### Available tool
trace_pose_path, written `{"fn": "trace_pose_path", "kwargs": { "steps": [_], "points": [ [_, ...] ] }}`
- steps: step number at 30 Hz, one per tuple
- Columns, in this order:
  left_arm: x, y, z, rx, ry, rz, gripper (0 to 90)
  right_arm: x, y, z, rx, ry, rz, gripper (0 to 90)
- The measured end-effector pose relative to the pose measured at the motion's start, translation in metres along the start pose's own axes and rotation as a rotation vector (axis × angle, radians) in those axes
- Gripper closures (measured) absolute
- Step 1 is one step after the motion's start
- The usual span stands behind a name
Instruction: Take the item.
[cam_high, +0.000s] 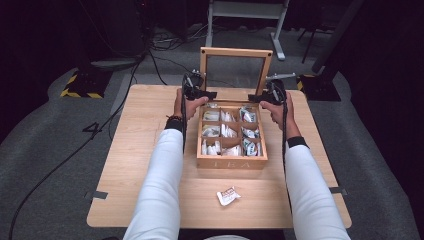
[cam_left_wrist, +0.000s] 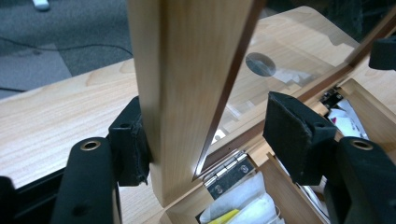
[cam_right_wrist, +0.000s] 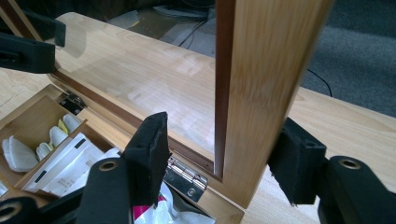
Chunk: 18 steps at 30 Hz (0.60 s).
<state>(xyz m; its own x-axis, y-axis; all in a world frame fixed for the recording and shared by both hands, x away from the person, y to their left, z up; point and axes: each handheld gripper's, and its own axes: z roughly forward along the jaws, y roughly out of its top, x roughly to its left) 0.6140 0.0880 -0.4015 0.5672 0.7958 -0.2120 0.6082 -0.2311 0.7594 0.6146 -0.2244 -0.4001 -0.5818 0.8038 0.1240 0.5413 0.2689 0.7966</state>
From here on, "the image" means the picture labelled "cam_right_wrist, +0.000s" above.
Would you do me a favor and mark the metal box hinge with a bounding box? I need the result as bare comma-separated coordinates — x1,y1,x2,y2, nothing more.
163,156,209,203
58,91,88,116

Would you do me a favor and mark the wooden tea box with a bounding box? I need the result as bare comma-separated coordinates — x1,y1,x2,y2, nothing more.
0,83,246,224

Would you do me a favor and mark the thin black floor cable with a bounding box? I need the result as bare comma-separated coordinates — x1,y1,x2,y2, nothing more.
307,67,333,98

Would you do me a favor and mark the long black floor cable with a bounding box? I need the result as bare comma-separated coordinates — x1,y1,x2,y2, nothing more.
178,20,208,49

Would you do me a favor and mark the glass-paned wooden box lid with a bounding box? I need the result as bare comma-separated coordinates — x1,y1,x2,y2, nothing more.
0,0,336,210

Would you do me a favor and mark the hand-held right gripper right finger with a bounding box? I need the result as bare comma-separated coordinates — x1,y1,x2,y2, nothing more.
267,117,396,224

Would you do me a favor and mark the grey floor plate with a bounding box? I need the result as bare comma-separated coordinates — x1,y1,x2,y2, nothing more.
160,17,217,59

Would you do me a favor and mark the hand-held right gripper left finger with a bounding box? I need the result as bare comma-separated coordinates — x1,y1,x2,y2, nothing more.
76,111,173,224

